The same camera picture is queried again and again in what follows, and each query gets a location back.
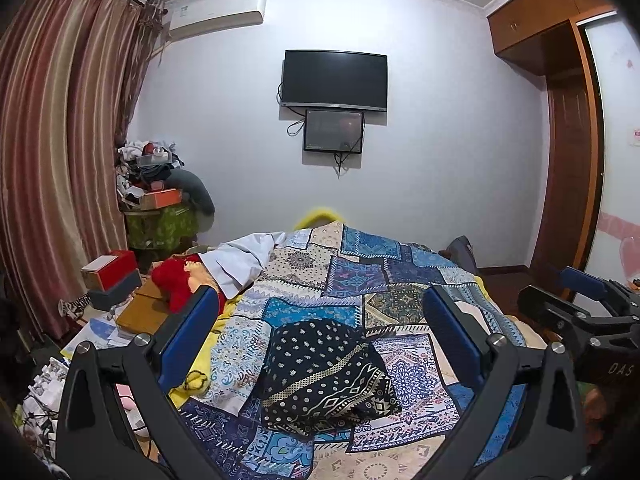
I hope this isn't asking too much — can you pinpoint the large black wall television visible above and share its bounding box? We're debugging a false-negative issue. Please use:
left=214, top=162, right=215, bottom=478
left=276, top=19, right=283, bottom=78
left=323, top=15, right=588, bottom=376
left=280, top=50, right=389, bottom=112

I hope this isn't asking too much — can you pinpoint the yellow object behind bed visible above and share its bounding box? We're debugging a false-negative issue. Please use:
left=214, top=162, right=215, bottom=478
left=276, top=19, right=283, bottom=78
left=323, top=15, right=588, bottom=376
left=292, top=207, right=346, bottom=231

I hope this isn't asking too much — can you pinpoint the dark grey cushion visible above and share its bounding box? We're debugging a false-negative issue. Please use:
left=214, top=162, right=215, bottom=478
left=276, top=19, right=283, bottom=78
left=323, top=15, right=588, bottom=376
left=442, top=236, right=476, bottom=271

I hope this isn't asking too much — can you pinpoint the illustrated blue white book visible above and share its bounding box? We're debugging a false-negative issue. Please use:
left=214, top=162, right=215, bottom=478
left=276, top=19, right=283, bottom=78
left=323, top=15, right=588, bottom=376
left=65, top=317, right=136, bottom=356

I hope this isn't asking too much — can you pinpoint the white shirt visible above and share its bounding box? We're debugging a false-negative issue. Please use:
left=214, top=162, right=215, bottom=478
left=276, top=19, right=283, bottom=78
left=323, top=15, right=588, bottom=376
left=200, top=231, right=286, bottom=298

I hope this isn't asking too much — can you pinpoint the pile of clothes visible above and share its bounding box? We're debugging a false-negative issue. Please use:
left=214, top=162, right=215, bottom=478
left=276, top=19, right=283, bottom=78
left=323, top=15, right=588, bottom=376
left=116, top=140, right=186, bottom=206

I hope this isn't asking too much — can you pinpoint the grey box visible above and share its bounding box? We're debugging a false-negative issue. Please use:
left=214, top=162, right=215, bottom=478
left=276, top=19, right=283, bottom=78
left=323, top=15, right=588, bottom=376
left=90, top=270, right=143, bottom=311

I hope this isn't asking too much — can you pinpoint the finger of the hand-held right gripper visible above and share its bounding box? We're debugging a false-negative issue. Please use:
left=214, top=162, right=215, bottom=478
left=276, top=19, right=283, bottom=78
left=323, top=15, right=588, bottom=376
left=559, top=266, right=640, bottom=312
left=517, top=285, right=640, bottom=349

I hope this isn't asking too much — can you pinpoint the green cloth covered cabinet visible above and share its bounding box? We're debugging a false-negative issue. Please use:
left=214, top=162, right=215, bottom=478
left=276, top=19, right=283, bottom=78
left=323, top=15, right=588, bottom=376
left=125, top=205, right=198, bottom=251

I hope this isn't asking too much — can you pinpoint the red and white box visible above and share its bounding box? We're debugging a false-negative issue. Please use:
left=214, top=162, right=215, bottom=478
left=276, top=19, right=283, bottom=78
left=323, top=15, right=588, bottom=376
left=81, top=250, right=138, bottom=291

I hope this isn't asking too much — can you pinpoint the striped brown curtain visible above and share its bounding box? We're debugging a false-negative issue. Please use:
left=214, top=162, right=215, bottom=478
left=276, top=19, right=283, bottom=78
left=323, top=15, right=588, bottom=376
left=0, top=0, right=166, bottom=341

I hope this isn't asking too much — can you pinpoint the blue patchwork bedspread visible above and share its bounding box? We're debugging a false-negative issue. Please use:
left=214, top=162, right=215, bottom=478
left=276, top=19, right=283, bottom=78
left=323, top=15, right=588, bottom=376
left=165, top=222, right=548, bottom=480

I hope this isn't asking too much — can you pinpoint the navy patterned dress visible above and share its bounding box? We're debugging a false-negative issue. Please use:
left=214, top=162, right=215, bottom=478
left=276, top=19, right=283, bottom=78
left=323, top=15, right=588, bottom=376
left=257, top=317, right=403, bottom=436

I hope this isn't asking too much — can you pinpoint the brown wooden wardrobe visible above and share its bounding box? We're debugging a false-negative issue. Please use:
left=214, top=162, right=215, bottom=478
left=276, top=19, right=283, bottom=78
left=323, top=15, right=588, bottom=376
left=487, top=0, right=640, bottom=291

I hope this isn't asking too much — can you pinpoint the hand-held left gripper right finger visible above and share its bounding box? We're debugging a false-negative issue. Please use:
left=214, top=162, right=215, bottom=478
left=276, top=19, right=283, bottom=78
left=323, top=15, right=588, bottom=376
left=422, top=285, right=588, bottom=480

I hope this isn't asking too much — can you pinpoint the pink item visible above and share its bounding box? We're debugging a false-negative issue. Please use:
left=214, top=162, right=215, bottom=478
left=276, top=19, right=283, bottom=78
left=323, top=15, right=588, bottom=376
left=114, top=382, right=138, bottom=411

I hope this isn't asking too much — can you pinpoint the small black wall monitor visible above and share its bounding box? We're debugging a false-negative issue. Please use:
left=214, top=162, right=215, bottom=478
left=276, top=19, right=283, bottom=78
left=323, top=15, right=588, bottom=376
left=303, top=108, right=364, bottom=155

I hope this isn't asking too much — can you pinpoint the orange box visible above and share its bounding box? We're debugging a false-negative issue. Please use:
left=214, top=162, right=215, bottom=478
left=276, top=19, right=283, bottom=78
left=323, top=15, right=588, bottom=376
left=139, top=188, right=181, bottom=211

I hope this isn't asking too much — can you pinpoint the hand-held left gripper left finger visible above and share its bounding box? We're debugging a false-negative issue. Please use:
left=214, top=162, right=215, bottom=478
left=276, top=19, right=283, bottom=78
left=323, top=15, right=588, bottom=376
left=55, top=285, right=236, bottom=480

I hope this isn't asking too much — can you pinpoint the zebra striped item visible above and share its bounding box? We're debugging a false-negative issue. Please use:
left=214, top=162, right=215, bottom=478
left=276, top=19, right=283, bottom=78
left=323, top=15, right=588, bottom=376
left=59, top=294, right=96, bottom=318

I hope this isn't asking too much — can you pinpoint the red plush toy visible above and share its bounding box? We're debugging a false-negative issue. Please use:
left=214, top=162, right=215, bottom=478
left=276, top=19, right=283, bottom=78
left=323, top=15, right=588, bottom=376
left=151, top=255, right=223, bottom=316

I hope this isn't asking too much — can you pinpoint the brown cardboard box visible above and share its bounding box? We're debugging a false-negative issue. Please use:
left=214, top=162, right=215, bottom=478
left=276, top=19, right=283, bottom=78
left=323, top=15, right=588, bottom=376
left=117, top=280, right=176, bottom=336

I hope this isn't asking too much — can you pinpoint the yellow blanket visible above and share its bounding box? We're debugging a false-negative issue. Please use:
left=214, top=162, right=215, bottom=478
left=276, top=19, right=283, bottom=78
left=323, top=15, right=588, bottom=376
left=167, top=295, right=251, bottom=406

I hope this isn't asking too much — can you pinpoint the white sliding wardrobe door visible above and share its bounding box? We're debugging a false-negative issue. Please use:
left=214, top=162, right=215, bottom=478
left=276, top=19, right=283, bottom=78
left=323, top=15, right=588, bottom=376
left=575, top=10, right=640, bottom=306

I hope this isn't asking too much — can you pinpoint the white air conditioner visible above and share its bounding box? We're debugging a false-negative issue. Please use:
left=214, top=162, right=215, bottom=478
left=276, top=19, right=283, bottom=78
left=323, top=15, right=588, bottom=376
left=162, top=0, right=266, bottom=41

